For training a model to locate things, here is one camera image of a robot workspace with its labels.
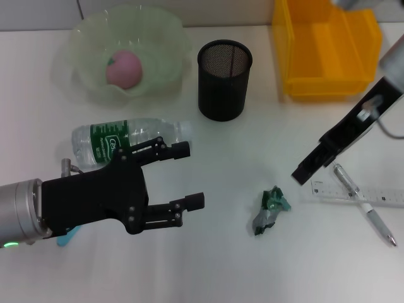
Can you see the pale green fruit plate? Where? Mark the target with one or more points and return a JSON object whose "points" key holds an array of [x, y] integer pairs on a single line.
{"points": [[158, 47]]}

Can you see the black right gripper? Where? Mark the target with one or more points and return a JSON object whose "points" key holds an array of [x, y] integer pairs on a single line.
{"points": [[356, 129]]}

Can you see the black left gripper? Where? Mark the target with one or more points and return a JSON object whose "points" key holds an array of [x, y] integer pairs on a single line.
{"points": [[94, 195]]}

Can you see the pink toy peach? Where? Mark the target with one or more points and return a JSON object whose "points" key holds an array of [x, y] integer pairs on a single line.
{"points": [[124, 69]]}

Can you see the green plastic wrapper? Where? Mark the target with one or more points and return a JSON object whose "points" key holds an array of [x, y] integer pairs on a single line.
{"points": [[268, 211]]}

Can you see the black mesh pen holder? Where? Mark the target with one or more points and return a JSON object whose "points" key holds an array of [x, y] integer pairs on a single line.
{"points": [[222, 91]]}

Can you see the clear green-label water bottle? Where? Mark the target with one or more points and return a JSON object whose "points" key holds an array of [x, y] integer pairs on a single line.
{"points": [[94, 139]]}

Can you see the yellow plastic bin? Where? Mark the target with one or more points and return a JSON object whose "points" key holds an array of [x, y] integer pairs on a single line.
{"points": [[325, 53]]}

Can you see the clear plastic ruler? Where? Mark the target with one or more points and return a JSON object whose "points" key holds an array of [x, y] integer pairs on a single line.
{"points": [[385, 197]]}

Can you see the blue plastic scissors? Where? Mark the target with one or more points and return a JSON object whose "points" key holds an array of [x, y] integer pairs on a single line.
{"points": [[64, 240]]}

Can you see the white silver pen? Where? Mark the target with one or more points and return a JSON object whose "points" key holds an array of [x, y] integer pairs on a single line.
{"points": [[369, 211]]}

